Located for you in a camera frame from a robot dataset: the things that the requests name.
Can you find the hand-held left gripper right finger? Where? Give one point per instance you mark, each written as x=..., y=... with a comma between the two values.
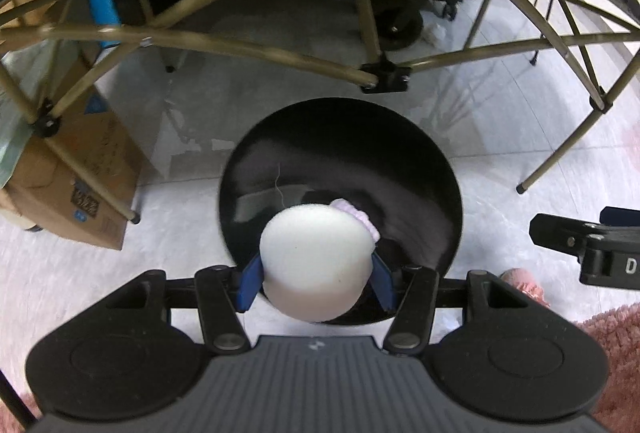
x=382, y=283

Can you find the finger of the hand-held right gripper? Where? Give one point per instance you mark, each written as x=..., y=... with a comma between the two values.
x=557, y=233
x=622, y=218

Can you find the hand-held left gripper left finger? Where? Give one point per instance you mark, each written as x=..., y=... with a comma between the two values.
x=250, y=285

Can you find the lilac fluffy cloth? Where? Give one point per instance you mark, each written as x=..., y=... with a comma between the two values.
x=369, y=224

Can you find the white round sponge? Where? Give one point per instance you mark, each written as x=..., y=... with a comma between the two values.
x=315, y=263

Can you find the black round bin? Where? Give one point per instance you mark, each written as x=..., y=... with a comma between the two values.
x=340, y=148

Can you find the pink fluffy rug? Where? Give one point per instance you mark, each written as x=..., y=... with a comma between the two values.
x=617, y=343

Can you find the cardboard box with bag liner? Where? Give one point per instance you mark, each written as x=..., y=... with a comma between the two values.
x=95, y=153

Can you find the tan folding slat table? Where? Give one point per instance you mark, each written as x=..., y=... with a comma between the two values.
x=387, y=75

